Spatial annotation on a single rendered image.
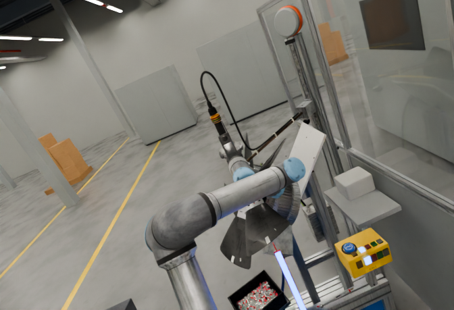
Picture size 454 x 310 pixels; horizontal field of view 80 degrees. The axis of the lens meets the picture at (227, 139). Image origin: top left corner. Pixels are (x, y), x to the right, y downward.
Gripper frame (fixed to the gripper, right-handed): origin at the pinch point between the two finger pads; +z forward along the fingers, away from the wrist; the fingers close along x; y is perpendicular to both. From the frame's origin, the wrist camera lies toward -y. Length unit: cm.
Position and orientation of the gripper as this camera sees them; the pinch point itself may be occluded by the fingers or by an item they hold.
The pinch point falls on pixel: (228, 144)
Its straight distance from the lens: 123.3
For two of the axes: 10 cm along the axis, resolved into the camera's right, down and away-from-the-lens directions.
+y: 3.9, 8.6, 3.2
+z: -1.5, -2.9, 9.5
